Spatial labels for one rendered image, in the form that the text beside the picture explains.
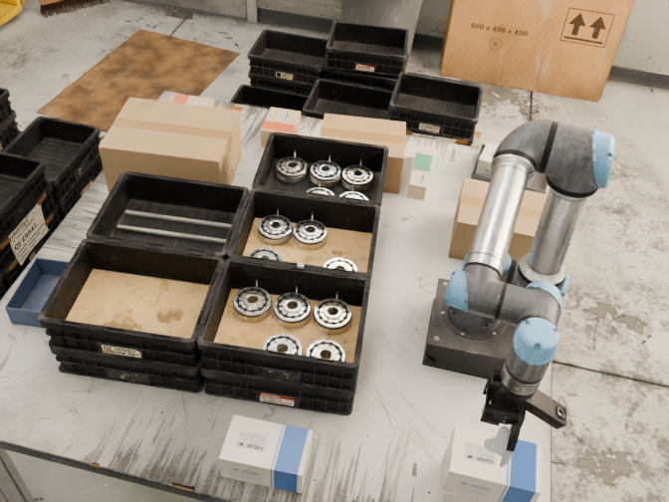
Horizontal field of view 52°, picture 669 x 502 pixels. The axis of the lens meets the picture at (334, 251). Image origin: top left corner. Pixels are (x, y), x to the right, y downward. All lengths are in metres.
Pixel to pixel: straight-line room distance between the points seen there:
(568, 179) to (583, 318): 1.70
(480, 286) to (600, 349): 1.81
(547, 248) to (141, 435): 1.10
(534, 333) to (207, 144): 1.39
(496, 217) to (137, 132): 1.37
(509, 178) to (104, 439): 1.16
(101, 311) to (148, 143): 0.66
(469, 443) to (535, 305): 0.43
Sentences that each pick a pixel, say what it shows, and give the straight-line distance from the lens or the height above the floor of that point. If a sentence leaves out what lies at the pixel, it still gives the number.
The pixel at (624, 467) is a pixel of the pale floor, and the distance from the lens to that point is 2.83.
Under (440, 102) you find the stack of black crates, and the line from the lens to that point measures 3.39.
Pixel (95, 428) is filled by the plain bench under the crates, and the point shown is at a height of 0.70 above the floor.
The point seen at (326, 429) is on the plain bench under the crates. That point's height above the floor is 0.70.
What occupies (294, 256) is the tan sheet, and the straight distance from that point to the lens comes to 2.01.
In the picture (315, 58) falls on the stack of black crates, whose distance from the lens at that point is 3.86.
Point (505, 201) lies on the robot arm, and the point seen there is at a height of 1.37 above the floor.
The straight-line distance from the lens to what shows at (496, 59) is 4.56.
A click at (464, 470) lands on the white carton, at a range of 1.60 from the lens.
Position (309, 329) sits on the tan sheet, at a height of 0.83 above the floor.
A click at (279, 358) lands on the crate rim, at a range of 1.66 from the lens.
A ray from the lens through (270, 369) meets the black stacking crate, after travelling 1.71.
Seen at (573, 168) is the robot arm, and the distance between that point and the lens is 1.54.
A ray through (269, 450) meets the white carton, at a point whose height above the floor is 0.79.
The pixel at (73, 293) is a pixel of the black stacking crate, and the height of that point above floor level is 0.86.
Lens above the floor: 2.26
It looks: 45 degrees down
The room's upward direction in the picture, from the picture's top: 5 degrees clockwise
